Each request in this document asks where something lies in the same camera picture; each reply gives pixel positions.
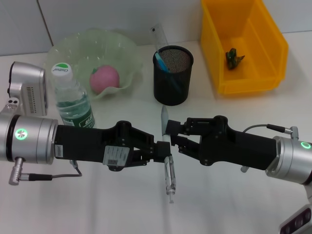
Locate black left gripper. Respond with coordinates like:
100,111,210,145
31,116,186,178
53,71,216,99
54,120,156,172

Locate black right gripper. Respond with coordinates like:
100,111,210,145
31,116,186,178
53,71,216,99
165,116,279,171

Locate grey white pen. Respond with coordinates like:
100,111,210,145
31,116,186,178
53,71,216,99
160,105,176,204

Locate blue scissors with cover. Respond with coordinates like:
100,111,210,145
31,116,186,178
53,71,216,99
156,50,183,94

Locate clear bottle with green label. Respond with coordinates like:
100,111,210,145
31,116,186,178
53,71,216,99
50,62,97,129

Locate pink peach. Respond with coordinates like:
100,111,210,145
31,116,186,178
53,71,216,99
89,64,120,95

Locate transparent plastic ruler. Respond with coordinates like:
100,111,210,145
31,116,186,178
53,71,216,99
149,23,171,53

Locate black mesh pen holder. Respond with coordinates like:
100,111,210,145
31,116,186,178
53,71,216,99
153,45,195,107

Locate yellow plastic bin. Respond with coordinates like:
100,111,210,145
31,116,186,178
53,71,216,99
200,0,290,95

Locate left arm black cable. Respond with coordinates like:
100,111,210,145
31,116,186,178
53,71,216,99
8,157,83,186

